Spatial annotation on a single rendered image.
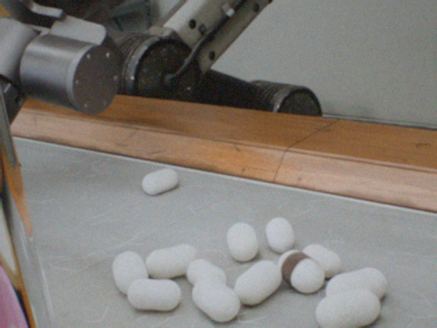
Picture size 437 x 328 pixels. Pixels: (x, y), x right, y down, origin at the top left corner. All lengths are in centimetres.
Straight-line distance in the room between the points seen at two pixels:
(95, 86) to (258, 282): 24
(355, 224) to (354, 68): 232
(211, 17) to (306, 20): 179
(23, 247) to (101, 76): 41
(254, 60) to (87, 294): 264
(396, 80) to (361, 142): 214
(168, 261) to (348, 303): 14
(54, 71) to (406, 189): 29
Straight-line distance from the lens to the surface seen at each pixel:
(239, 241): 53
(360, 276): 47
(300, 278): 49
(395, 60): 280
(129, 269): 51
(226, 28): 120
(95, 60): 64
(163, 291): 49
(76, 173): 77
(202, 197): 66
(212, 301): 47
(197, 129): 76
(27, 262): 25
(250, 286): 48
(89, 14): 72
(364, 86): 289
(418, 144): 67
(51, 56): 64
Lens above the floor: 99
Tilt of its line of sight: 22 degrees down
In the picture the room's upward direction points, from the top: 7 degrees counter-clockwise
